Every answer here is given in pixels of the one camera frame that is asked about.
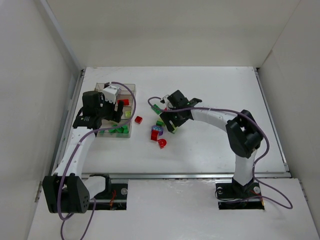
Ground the long red lego brick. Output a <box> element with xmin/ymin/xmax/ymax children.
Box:
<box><xmin>117</xmin><ymin>99</ymin><xmax>130</xmax><ymax>106</ymax></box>

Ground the green lego plate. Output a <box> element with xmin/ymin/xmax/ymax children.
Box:
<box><xmin>151</xmin><ymin>104</ymin><xmax>163</xmax><ymax>115</ymax></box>

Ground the small green slope lego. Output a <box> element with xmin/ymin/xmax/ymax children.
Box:
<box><xmin>121</xmin><ymin>125</ymin><xmax>129</xmax><ymax>133</ymax></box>

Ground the small green lego top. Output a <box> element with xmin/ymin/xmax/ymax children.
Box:
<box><xmin>116</xmin><ymin>128</ymin><xmax>124</xmax><ymax>133</ymax></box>

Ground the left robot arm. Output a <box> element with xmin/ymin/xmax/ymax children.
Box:
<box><xmin>42</xmin><ymin>85</ymin><xmax>124</xmax><ymax>214</ymax></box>

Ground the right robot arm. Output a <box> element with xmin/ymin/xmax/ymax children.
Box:
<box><xmin>160</xmin><ymin>90</ymin><xmax>264</xmax><ymax>193</ymax></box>

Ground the green and yellow lego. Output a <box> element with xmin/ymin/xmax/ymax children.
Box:
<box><xmin>156</xmin><ymin>120</ymin><xmax>164</xmax><ymax>127</ymax></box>

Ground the purple flower lego disc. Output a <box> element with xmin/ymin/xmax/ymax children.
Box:
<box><xmin>151</xmin><ymin>125</ymin><xmax>164</xmax><ymax>135</ymax></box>

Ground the red arch lego block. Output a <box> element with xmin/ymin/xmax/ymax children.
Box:
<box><xmin>150</xmin><ymin>130</ymin><xmax>160</xmax><ymax>142</ymax></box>

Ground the red half-round lego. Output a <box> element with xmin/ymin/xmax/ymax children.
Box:
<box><xmin>157</xmin><ymin>138</ymin><xmax>167</xmax><ymax>149</ymax></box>

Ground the small red lego cube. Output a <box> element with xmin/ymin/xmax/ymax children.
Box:
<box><xmin>134</xmin><ymin>116</ymin><xmax>143</xmax><ymax>124</ymax></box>

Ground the clear compartment organizer tray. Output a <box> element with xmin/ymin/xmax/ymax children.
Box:
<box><xmin>93</xmin><ymin>82</ymin><xmax>138</xmax><ymax>139</ymax></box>

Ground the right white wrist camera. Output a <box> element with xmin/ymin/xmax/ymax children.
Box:
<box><xmin>160</xmin><ymin>94</ymin><xmax>173</xmax><ymax>110</ymax></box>

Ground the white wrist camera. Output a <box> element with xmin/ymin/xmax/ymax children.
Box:
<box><xmin>160</xmin><ymin>94</ymin><xmax>173</xmax><ymax>110</ymax></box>
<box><xmin>102</xmin><ymin>84</ymin><xmax>121</xmax><ymax>104</ymax></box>

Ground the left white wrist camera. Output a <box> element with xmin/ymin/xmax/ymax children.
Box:
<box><xmin>102</xmin><ymin>84</ymin><xmax>121</xmax><ymax>104</ymax></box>

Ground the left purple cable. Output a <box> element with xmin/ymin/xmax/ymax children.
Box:
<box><xmin>56</xmin><ymin>81</ymin><xmax>138</xmax><ymax>240</ymax></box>

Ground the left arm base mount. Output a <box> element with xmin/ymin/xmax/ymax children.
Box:
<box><xmin>90</xmin><ymin>174</ymin><xmax>128</xmax><ymax>211</ymax></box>

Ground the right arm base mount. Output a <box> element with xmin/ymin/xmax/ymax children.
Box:
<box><xmin>214</xmin><ymin>178</ymin><xmax>265</xmax><ymax>210</ymax></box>

